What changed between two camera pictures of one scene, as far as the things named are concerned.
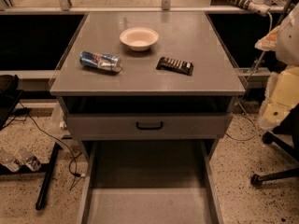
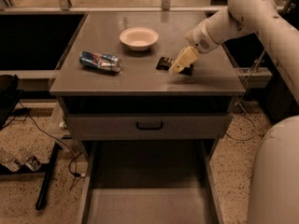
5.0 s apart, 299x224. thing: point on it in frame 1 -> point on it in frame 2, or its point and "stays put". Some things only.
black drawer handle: x=149 y=127 stays put
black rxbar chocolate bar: x=175 y=65 stays put
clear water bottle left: x=9 y=161 stays put
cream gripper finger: x=268 y=42 -> x=177 y=67
